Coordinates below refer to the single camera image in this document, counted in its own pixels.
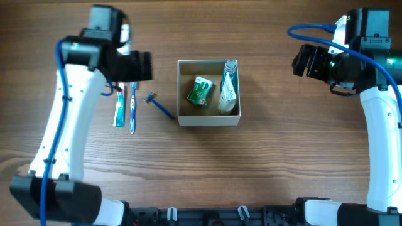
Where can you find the blue white toothbrush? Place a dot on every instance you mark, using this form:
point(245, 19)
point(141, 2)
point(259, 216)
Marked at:
point(133, 107)

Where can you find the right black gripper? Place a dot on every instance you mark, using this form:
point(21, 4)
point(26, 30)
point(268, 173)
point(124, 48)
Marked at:
point(313, 61)

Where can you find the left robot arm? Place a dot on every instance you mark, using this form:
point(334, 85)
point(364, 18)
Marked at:
point(53, 189)

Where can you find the white open cardboard box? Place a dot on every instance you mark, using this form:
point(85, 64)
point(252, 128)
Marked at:
point(208, 114)

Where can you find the blue disposable razor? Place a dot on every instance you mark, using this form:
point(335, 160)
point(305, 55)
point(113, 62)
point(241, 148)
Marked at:
point(151, 98)

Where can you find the teal toothpaste tube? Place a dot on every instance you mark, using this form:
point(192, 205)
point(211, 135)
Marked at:
point(120, 105)

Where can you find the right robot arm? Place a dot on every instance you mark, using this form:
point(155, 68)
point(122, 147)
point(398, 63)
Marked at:
point(367, 34)

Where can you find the green soap packet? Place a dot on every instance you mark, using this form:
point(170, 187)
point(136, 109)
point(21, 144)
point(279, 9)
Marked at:
point(200, 91)

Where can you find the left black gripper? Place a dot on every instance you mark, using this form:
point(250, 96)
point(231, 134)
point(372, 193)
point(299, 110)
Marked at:
point(142, 66)

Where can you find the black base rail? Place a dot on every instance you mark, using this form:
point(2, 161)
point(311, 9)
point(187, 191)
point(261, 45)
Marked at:
point(257, 216)

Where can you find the blue mouthwash bottle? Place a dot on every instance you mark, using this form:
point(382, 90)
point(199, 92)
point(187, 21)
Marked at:
point(231, 67)

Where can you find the white lotion tube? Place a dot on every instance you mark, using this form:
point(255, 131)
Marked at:
point(228, 96)

